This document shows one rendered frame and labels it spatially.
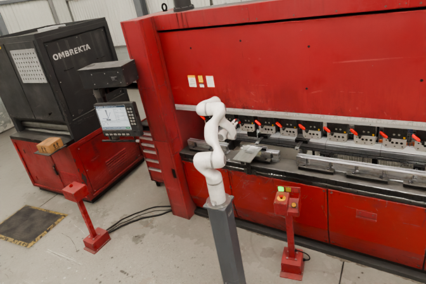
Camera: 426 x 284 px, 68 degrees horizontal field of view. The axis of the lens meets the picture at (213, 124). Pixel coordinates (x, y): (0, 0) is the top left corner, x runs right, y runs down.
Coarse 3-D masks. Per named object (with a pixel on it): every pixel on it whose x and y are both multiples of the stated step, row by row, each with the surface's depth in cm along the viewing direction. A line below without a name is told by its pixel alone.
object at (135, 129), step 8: (96, 104) 310; (104, 104) 307; (112, 104) 304; (120, 104) 301; (128, 104) 298; (96, 112) 314; (128, 112) 302; (136, 112) 303; (136, 120) 304; (136, 128) 308
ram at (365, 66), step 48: (192, 48) 289; (240, 48) 263; (288, 48) 242; (336, 48) 224; (384, 48) 208; (192, 96) 315; (240, 96) 284; (288, 96) 259; (336, 96) 239; (384, 96) 221
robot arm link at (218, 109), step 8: (208, 104) 234; (216, 104) 231; (208, 112) 233; (216, 112) 229; (224, 112) 232; (216, 120) 229; (208, 128) 227; (216, 128) 228; (208, 136) 225; (216, 136) 226; (216, 144) 222; (216, 152) 219; (216, 160) 217; (224, 160) 219; (216, 168) 221
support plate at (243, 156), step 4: (244, 148) 304; (260, 148) 299; (240, 152) 299; (244, 152) 298; (256, 152) 294; (236, 156) 294; (240, 156) 293; (244, 156) 291; (248, 156) 290; (252, 156) 289; (236, 160) 288; (240, 160) 286; (244, 160) 284; (248, 160) 283
